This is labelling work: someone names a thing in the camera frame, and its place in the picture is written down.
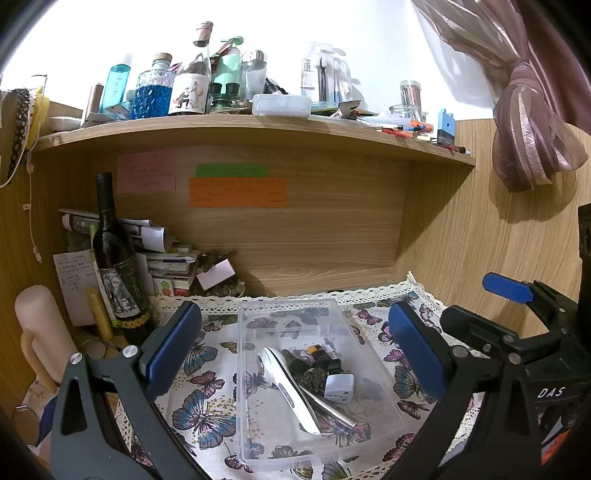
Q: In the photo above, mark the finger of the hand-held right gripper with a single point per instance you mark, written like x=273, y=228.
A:
x=505, y=286
x=480, y=332

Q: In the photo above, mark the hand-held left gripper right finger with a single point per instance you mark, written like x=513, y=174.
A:
x=415, y=346

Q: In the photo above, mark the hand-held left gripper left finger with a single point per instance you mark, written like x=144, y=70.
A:
x=171, y=346

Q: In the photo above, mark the white charger plug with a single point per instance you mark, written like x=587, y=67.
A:
x=339, y=387

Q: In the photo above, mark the silver metal shoehorn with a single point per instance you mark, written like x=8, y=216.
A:
x=332, y=410

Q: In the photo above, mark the clear plastic storage box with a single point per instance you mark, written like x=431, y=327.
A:
x=277, y=323

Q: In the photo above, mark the round ornate metal compact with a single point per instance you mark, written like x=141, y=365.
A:
x=311, y=378

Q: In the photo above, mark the butterfly print lace cloth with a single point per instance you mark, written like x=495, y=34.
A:
x=203, y=369

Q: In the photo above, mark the fruit print small box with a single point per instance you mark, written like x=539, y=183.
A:
x=171, y=286

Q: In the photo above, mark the pale yellow tube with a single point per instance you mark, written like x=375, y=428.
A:
x=100, y=314

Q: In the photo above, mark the pile of coins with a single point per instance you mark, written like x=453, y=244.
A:
x=226, y=290

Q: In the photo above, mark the thin-rimmed glasses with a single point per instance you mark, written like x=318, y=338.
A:
x=92, y=346

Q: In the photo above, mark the stack of booklets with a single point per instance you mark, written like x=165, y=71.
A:
x=171, y=263

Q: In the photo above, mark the pink sticky note pad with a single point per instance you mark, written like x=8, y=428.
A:
x=216, y=274

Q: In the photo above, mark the dark wine bottle elephant label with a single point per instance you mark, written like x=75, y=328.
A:
x=113, y=258

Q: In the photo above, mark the white handheld massager device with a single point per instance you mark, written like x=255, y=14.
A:
x=277, y=374

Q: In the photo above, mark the white handwritten note paper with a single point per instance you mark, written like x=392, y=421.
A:
x=74, y=286

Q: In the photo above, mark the rolled printed papers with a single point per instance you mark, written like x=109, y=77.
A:
x=138, y=230

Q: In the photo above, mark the beige cylindrical object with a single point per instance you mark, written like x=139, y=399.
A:
x=41, y=323

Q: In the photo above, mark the dark blue object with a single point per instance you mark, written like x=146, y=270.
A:
x=48, y=415

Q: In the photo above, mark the orange paper note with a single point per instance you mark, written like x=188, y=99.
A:
x=238, y=191

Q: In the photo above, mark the blue plastic clip block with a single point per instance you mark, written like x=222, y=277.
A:
x=446, y=127

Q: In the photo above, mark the mauve tied curtain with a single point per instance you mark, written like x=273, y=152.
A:
x=531, y=115

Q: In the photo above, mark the pink paper note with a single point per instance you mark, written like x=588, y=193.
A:
x=145, y=170

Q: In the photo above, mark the green paper note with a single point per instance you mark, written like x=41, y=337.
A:
x=231, y=170

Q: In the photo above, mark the orange pens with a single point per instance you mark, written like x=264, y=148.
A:
x=406, y=128

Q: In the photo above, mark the small glass jar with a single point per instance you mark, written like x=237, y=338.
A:
x=399, y=113

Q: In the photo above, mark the clear tube of sticks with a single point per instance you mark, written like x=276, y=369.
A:
x=411, y=94

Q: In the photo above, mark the wooden desk shelf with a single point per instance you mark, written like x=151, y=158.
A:
x=277, y=134

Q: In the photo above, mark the blue cut-glass bottle cork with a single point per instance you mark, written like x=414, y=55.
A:
x=152, y=97

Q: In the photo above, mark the brown cardboard tube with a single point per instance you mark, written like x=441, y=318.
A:
x=93, y=104

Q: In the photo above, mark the clear bottle fox label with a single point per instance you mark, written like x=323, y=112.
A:
x=189, y=92

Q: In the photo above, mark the dark ink bottles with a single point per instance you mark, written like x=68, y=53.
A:
x=224, y=97

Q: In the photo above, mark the teal liquid plastic bottle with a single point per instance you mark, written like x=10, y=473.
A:
x=115, y=87

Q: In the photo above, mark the frosted lidded plastic case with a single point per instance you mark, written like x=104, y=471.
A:
x=280, y=105

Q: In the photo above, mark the yellow hanging item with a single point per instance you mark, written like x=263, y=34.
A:
x=40, y=115

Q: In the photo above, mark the patterned woven band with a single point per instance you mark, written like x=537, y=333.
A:
x=18, y=129

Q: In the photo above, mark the toothbrush head blister pack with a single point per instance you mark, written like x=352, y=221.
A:
x=323, y=74

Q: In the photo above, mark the mint green bottle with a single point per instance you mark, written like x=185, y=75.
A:
x=226, y=69

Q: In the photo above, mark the clear glass bottle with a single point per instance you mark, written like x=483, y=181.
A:
x=254, y=74

